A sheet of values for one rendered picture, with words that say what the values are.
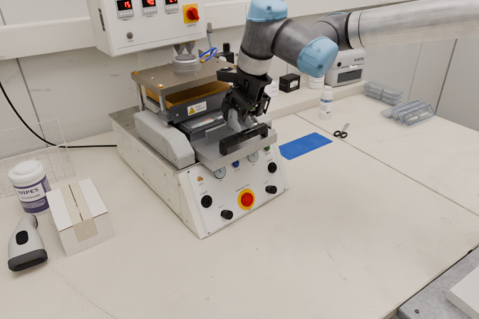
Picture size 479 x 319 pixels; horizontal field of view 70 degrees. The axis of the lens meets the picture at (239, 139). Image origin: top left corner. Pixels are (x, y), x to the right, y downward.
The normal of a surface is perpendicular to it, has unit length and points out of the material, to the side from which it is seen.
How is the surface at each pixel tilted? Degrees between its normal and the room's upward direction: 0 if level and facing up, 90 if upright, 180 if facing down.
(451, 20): 91
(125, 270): 0
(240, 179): 65
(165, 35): 90
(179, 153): 41
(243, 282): 0
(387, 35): 113
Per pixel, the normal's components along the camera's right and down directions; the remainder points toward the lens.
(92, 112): 0.52, 0.41
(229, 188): 0.57, -0.03
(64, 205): 0.00, -0.88
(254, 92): -0.78, 0.33
